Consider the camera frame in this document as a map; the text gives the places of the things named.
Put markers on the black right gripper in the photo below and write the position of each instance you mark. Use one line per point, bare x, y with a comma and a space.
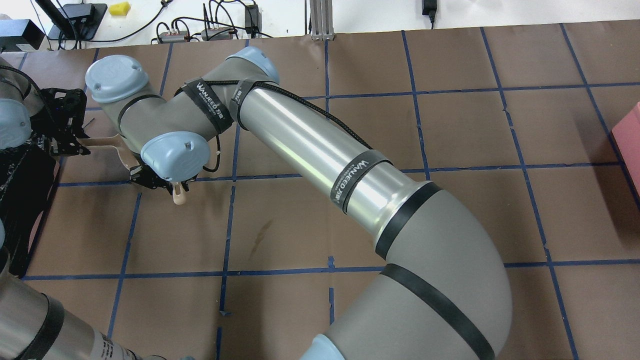
146, 179

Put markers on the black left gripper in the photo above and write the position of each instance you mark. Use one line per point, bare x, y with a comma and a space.
64, 121

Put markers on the beige plastic dustpan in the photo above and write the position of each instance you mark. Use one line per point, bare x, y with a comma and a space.
117, 143

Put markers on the beige hand brush black bristles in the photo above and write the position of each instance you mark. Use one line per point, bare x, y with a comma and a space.
178, 194

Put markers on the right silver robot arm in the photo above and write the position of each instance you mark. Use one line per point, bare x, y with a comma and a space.
443, 293

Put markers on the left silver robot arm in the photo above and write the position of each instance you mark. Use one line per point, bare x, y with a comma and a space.
35, 325

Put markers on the pink plastic bin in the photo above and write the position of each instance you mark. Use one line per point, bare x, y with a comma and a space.
627, 138

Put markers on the black box device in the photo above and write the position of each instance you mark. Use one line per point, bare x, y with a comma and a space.
20, 35

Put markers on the black monitor stand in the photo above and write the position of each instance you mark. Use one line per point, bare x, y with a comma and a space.
73, 22

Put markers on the yellow sponge piece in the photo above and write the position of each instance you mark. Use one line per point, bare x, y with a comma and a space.
119, 9

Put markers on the grey usb hub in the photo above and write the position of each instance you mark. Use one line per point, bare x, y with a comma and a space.
174, 36
218, 34

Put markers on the black power adapter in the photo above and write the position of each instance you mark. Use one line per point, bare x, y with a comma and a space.
252, 19

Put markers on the aluminium frame post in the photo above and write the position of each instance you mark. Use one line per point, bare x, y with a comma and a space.
321, 19

